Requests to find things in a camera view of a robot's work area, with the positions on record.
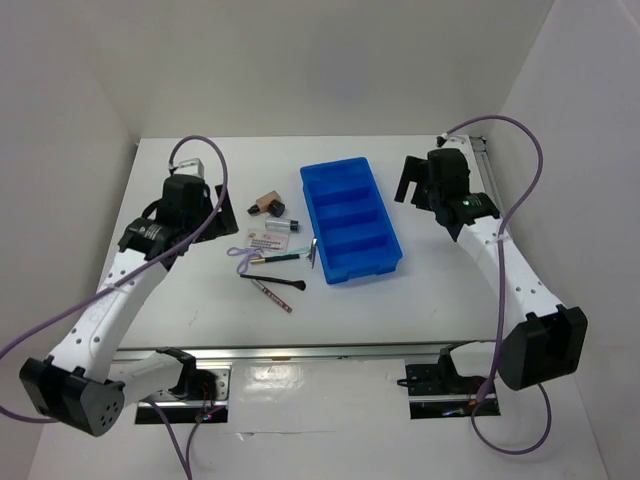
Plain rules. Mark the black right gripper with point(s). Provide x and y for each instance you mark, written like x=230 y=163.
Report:
x=415 y=170

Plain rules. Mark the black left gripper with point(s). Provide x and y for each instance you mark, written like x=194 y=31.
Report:
x=227 y=217

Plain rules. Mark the clear bottle black cap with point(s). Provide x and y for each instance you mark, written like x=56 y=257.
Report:
x=282 y=224

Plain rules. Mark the beige foundation bottle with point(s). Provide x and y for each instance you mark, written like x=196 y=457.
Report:
x=270 y=203

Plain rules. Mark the purple eyelash applicator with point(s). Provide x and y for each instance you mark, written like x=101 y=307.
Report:
x=245 y=255

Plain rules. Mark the red silver lip pencil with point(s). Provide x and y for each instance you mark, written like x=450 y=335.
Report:
x=271 y=295

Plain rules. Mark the mint eyebrow razor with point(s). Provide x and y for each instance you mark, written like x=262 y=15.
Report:
x=298 y=251

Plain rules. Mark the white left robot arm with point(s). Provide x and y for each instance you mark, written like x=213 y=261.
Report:
x=73 y=384

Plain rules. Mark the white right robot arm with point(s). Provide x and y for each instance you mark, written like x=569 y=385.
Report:
x=542 y=338

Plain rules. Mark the false eyelash case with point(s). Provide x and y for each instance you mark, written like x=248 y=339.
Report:
x=267 y=241

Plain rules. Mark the blue plastic organizer tray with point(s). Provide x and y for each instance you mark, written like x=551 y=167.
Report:
x=355 y=237

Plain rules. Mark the silver hair clip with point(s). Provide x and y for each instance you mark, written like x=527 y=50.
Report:
x=312 y=252

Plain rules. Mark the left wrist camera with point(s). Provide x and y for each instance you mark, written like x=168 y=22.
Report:
x=192 y=167

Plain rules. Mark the aluminium side rail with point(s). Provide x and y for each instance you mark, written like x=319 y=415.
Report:
x=480 y=150

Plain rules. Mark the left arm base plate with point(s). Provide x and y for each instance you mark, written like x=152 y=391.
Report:
x=207 y=402

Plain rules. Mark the aluminium front rail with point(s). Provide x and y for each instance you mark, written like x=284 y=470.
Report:
x=336 y=351

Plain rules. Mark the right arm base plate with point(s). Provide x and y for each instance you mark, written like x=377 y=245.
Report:
x=437 y=391

